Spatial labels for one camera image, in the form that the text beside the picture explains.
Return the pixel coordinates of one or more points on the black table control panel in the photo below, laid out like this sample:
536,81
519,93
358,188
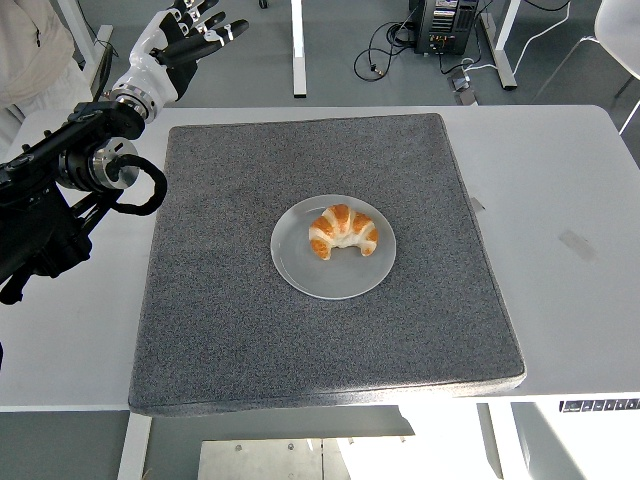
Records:
600,404

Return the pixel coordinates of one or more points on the slanted white table leg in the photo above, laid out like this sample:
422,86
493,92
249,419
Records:
85,35

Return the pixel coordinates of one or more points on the person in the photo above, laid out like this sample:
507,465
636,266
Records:
25,60

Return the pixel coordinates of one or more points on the grey speckled square mat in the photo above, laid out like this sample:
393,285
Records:
325,350

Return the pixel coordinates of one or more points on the round pale grey plate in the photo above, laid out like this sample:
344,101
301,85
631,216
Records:
325,280

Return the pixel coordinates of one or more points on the grey metal plate with screws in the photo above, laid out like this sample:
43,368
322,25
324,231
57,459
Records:
260,460

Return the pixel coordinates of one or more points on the golden brown croissant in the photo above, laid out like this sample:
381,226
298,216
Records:
345,222

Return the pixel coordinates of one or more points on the wide white table leg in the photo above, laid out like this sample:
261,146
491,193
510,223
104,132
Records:
510,450

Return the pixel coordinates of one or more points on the black computer tower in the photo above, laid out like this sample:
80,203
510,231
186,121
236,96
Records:
445,25

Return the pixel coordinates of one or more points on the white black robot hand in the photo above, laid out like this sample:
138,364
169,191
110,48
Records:
150,70

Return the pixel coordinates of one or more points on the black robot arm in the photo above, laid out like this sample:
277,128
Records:
40,240

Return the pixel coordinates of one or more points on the small grey tape piece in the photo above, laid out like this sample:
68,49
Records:
476,203

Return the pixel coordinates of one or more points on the narrow white table leg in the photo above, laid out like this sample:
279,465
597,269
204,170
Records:
134,445

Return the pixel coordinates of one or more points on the flat grey floor plate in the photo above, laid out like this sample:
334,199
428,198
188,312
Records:
466,98

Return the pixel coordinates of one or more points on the white chair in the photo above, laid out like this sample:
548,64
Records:
620,30

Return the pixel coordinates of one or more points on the white table leg with foot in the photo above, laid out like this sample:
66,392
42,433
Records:
505,70

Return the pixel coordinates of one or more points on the straight white table leg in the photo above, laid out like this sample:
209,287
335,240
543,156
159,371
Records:
298,50

